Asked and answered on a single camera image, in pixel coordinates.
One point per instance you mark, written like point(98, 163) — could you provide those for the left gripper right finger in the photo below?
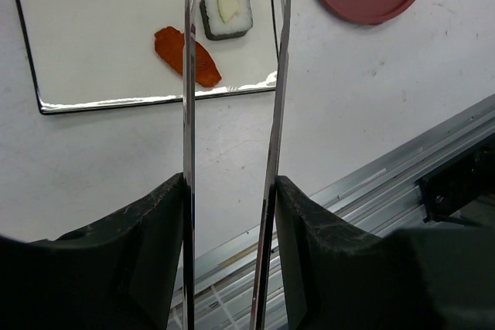
point(338, 276)

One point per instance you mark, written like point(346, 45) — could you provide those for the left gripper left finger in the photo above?
point(118, 272)

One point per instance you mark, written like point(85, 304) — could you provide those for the metal tongs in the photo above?
point(241, 132)

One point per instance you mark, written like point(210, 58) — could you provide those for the white square plate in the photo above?
point(95, 54)

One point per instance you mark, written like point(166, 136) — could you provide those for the sushi roll white top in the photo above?
point(226, 19)

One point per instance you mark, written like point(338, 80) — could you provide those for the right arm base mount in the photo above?
point(454, 185)

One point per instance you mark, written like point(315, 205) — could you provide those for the aluminium frame rail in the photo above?
point(378, 198)

